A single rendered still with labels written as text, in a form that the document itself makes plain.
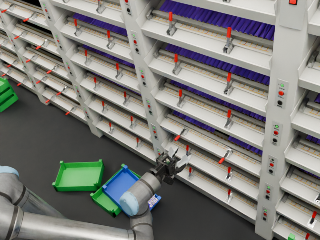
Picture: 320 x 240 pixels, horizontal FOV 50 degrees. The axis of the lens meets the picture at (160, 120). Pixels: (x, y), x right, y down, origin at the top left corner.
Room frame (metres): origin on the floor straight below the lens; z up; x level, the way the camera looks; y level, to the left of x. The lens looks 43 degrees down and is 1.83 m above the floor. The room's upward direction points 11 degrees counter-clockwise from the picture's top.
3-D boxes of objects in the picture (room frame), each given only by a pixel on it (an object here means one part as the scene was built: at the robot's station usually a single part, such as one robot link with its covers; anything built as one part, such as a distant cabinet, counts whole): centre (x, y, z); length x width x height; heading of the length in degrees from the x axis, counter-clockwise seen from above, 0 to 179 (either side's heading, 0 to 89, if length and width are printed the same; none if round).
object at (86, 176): (1.52, 0.61, 0.04); 0.30 x 0.20 x 0.08; 79
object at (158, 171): (0.93, 0.03, 0.67); 0.12 x 0.08 x 0.09; 132
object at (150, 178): (0.88, 0.09, 0.66); 0.10 x 0.05 x 0.09; 42
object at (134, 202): (0.82, 0.15, 0.66); 0.12 x 0.09 x 0.10; 132
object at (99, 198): (1.34, 0.34, 0.04); 0.30 x 0.20 x 0.08; 132
